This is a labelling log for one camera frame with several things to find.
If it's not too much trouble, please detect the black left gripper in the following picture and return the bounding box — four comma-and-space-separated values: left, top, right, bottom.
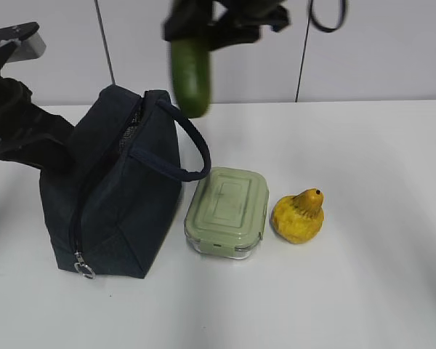
0, 43, 73, 172

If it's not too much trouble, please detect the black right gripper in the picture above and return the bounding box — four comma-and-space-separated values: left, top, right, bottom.
163, 0, 290, 51

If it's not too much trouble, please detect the green cucumber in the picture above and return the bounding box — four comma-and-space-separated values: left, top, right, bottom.
170, 36, 211, 119

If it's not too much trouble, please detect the navy blue lunch bag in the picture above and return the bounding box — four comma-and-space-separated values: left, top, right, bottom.
39, 85, 211, 279

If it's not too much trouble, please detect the green lidded glass container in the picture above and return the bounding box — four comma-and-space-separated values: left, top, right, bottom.
184, 167, 269, 260

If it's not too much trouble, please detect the yellow pear shaped squash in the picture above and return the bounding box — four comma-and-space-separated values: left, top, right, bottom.
270, 188, 325, 244

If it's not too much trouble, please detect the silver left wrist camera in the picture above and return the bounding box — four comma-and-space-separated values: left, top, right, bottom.
0, 21, 47, 63

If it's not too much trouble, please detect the dark blue cable loop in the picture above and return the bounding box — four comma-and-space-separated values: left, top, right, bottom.
310, 0, 350, 33

